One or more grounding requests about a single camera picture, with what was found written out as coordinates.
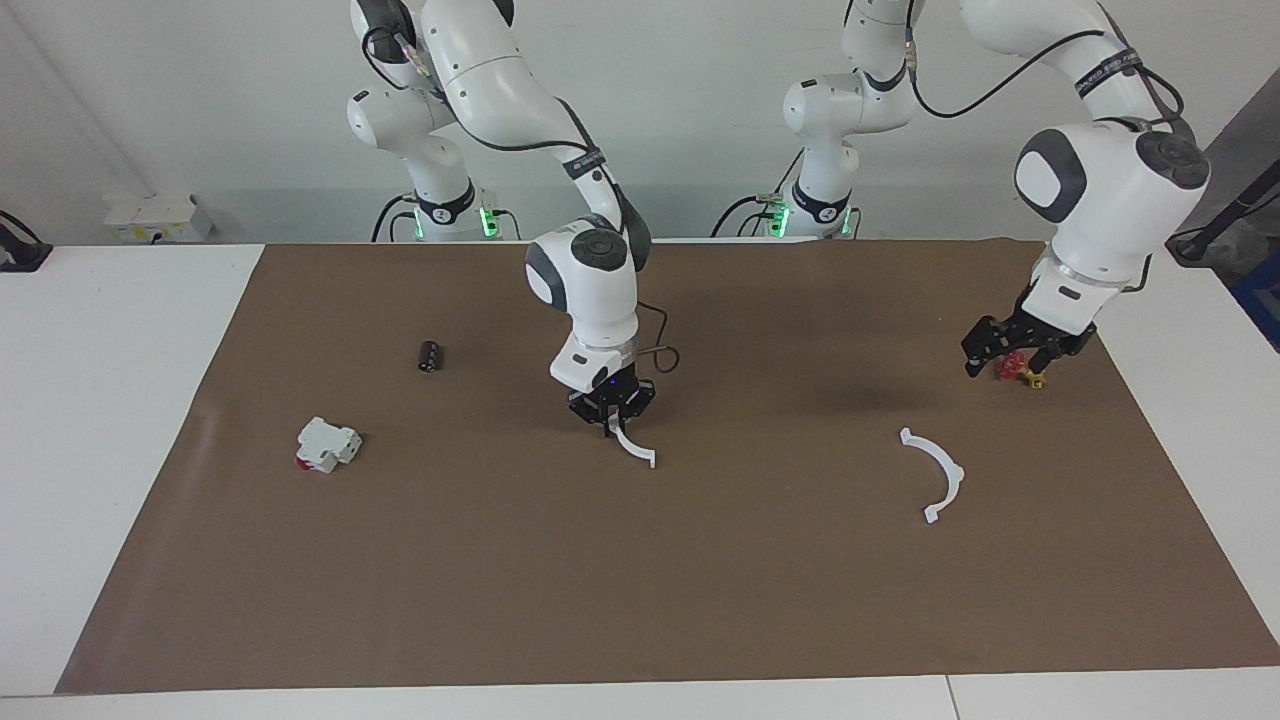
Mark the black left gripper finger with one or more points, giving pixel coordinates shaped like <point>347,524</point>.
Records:
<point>985,340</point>
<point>1060,350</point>

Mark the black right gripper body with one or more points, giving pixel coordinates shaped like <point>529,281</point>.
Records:
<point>610,390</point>

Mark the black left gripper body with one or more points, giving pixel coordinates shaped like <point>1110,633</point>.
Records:
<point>1050,325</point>

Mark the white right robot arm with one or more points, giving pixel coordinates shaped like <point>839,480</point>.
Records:
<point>590,280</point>

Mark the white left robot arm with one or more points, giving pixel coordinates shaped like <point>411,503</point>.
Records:
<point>1110,200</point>

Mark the red yellow valve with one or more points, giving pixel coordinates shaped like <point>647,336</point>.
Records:
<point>1012,368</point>

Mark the brown table mat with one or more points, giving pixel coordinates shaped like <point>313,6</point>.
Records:
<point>660,560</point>

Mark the dark cylindrical capacitor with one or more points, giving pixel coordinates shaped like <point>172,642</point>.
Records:
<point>431,357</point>

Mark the blue box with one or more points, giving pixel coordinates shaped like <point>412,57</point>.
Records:
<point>1262,300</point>

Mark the black stand pole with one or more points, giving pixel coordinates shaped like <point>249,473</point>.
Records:
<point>1230,210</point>

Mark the white circuit breaker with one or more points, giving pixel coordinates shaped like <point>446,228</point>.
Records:
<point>325,445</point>

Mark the white power strip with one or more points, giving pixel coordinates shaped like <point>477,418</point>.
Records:
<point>150,215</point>

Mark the black clamp mount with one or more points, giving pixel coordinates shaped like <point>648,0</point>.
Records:
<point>20,255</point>

